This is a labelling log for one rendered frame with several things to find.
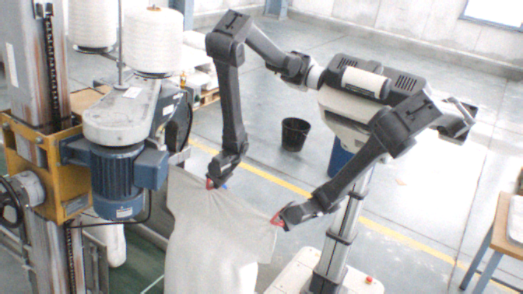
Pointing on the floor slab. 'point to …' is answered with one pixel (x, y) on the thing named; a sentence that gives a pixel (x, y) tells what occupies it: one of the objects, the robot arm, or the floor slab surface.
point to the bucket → (294, 134)
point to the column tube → (47, 285)
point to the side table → (493, 236)
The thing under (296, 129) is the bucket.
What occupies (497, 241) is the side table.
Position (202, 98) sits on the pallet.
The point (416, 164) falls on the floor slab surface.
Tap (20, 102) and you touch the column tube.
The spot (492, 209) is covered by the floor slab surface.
